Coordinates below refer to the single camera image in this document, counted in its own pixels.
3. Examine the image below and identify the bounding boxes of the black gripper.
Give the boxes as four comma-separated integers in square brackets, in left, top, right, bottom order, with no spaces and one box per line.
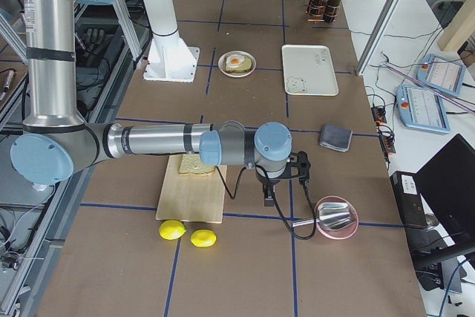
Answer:
[255,166,281,206]

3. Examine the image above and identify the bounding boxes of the bread slice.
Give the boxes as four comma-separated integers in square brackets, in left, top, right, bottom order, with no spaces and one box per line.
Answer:
[178,154,215,175]
[225,55,253,73]

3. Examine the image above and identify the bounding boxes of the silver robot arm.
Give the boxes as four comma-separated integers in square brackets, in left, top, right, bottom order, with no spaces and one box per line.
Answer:
[10,0,292,197]

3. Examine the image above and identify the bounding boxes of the cream bear tray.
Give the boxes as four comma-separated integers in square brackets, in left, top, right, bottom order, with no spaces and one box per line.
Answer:
[281,45,338,97]

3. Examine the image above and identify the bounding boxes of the metal scoop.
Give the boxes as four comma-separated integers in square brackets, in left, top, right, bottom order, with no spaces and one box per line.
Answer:
[292,202,356,231]

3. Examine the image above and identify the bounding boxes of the right yellow lemon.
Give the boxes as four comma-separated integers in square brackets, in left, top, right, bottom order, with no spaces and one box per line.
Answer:
[190,229,217,248]

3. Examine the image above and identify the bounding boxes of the yellow lemon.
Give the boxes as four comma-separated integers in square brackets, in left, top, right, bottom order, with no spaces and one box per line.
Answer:
[190,229,217,248]
[158,220,186,241]

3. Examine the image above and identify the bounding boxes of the pink bowl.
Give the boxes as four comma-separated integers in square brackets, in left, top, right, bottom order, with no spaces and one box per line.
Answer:
[315,196,359,240]

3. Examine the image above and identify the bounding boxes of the wooden cutting board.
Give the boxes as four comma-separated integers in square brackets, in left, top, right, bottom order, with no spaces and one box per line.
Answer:
[156,155,227,223]

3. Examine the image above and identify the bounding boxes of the grey folded cloth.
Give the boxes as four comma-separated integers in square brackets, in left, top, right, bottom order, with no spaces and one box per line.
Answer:
[319,123,353,152]

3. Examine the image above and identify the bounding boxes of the left yellow lemon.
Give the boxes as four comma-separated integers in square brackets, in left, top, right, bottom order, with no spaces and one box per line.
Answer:
[158,220,186,241]

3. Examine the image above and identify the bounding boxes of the bread slice on plate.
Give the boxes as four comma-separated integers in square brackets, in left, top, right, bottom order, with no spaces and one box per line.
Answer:
[225,55,253,73]

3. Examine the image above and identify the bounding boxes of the fried egg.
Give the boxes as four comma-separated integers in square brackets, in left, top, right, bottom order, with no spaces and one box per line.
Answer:
[226,54,245,69]

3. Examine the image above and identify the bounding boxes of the white plate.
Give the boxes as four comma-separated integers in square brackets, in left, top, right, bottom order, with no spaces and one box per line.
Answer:
[218,50,256,78]

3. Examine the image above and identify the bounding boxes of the black computer box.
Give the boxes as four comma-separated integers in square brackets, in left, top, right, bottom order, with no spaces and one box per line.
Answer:
[390,171,428,229]

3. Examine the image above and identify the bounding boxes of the near teach pendant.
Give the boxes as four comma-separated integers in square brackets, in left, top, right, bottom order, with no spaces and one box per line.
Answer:
[396,85,451,134]

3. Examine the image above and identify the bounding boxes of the teach pendant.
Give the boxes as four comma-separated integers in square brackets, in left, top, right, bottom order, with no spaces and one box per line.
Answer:
[416,54,466,97]
[396,85,451,134]

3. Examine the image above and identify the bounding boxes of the black monitor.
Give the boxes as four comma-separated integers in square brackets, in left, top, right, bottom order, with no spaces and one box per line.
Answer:
[413,134,474,269]

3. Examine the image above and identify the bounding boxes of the far teach pendant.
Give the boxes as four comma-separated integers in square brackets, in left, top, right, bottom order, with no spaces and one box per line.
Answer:
[416,54,466,97]

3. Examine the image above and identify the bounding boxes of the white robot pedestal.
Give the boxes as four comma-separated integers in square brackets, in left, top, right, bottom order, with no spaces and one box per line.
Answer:
[143,0,200,83]

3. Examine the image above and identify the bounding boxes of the copper wire bottle rack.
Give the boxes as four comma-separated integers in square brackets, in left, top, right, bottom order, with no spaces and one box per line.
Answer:
[306,0,341,23]

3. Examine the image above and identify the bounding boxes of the aluminium frame post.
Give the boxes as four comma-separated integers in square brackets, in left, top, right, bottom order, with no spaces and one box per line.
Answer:
[356,0,401,76]

